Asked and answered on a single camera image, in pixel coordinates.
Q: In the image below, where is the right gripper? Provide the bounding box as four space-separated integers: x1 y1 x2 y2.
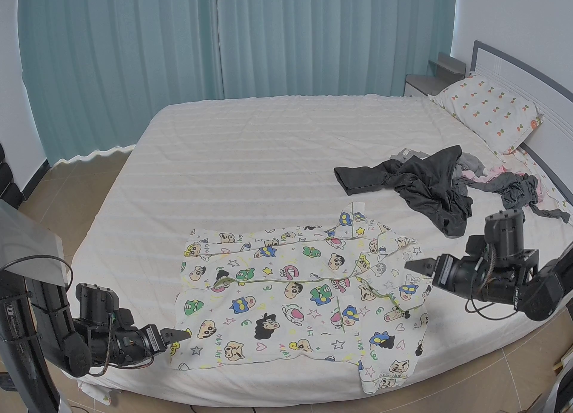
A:
432 255 489 301

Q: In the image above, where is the pink garment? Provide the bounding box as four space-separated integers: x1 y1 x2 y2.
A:
461 167 549 201

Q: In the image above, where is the dark grey garment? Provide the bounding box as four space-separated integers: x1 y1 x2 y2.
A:
466 172 571 224

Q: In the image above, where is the grey bedside table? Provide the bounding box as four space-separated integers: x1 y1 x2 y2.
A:
405 52 466 98

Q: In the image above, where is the white printed pyjama top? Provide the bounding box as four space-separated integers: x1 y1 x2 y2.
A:
169 201 431 395

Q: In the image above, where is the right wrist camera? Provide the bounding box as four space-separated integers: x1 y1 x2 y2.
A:
466 234 492 263

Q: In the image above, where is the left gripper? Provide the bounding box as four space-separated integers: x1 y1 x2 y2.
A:
113 324 170 363

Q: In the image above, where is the blue-green curtain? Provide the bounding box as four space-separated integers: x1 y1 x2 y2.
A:
18 0 224 166
215 0 457 98

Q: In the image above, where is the black cable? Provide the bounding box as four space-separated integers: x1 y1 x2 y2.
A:
465 297 519 320
0 256 74 290
87 353 156 377

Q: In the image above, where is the bed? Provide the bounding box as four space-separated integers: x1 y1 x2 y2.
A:
72 40 573 407

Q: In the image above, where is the white printed pillow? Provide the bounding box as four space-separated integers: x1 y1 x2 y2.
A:
430 72 544 155

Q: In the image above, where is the black garment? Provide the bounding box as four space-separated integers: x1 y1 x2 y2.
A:
333 145 474 237

